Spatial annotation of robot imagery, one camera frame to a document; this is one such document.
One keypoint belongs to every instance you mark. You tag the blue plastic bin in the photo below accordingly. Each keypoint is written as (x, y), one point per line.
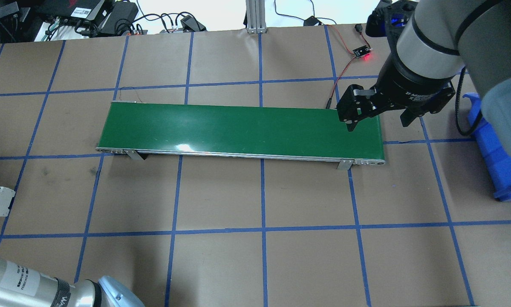
(497, 161)

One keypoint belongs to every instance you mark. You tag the green conveyor belt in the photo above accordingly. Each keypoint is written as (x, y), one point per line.
(284, 133)

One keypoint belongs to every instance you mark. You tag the small sensor board red LED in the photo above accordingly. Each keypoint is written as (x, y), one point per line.
(362, 53)

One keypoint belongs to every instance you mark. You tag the black power adapter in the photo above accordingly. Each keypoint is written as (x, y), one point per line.
(190, 24)

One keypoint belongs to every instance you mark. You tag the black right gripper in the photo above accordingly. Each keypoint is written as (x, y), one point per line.
(408, 87)

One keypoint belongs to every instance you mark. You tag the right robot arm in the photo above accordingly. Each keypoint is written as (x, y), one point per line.
(430, 42)

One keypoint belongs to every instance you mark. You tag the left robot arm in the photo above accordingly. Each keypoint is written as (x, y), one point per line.
(25, 287)

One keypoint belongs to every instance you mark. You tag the aluminium frame post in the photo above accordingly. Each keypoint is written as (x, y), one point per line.
(255, 17)

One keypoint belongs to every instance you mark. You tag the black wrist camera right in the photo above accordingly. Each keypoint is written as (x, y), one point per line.
(389, 16)

